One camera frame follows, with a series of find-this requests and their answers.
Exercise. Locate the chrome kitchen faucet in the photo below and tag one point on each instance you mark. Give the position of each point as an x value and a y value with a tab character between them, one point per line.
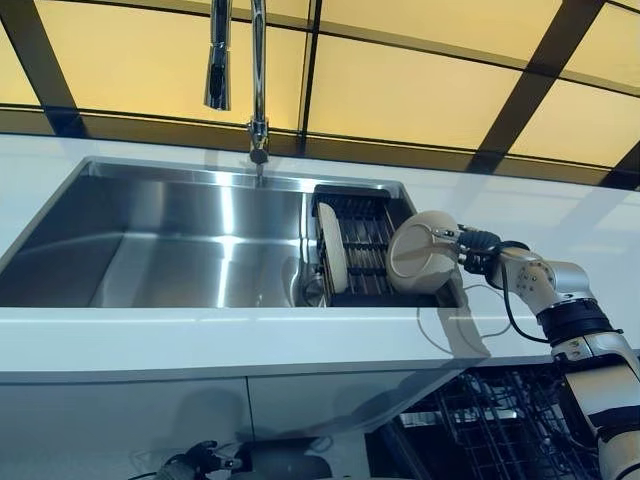
258	75

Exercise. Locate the dark brown lattice frame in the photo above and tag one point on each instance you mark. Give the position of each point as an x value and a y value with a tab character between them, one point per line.
312	75

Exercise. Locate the cream ceramic plate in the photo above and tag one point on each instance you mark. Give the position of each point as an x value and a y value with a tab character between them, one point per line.
332	250
415	260

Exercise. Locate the narrow white cabinet door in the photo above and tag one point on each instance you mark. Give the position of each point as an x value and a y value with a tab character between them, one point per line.
340	400

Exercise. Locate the black sink dish rack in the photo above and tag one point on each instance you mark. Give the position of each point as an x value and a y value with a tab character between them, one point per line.
365	250

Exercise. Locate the left white robot leg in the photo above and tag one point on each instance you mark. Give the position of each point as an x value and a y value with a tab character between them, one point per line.
290	462

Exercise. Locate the stainless steel sink basin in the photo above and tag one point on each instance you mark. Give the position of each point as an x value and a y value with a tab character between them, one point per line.
175	240

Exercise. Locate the round steel sink drain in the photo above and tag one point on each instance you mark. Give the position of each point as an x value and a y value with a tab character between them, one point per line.
312	290

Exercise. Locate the left robot hand black glove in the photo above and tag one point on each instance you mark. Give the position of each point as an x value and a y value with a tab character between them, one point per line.
190	465

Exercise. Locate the right robot hand black glove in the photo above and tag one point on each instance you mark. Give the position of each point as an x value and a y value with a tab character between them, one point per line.
480	247

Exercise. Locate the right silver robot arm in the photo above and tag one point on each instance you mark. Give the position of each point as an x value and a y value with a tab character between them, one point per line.
565	285

